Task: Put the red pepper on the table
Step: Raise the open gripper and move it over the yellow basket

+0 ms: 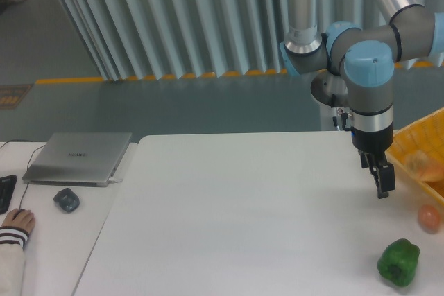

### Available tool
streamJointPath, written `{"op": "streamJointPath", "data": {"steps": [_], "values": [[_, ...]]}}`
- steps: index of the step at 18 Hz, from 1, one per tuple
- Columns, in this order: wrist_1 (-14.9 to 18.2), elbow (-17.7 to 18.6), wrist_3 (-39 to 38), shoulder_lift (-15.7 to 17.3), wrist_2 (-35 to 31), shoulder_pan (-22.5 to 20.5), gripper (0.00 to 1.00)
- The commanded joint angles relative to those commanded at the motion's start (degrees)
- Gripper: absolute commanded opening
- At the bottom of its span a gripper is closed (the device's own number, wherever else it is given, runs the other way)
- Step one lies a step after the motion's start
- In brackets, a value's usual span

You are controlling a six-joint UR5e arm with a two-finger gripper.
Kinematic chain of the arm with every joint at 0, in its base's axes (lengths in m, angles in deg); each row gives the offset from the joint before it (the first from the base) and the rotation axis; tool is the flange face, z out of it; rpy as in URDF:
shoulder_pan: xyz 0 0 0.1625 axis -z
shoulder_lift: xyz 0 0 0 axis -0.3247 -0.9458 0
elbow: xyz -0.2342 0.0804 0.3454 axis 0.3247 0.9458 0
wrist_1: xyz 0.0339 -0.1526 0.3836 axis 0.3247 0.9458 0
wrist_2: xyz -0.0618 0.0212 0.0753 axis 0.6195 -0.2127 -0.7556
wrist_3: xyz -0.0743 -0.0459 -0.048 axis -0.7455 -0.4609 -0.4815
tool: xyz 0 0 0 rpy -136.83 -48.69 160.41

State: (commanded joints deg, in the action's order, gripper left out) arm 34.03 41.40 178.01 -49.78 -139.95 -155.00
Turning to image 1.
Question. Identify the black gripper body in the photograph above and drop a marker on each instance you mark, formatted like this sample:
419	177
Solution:
372	142

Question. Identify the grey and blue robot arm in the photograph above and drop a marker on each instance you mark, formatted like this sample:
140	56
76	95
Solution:
359	64

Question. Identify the green bell pepper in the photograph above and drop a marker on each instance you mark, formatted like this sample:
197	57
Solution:
398	262

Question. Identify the person's hand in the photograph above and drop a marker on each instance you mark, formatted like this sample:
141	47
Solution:
20	219

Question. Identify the orange bread in basket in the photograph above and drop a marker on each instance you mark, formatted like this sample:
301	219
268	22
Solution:
423	167

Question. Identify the yellow woven basket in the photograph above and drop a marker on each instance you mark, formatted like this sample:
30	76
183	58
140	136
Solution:
426	135

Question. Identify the brown egg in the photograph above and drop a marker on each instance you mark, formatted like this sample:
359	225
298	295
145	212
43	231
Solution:
429	218

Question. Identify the white folding screen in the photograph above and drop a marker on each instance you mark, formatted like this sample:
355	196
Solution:
180	38

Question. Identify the silver laptop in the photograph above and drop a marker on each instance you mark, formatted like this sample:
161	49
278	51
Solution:
79	158

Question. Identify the black earbud case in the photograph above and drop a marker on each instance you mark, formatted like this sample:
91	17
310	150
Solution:
67	200

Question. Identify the black keyboard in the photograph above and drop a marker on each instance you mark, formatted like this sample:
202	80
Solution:
7	187

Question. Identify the yellow floor sticker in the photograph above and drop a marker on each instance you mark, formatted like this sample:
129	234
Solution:
12	95

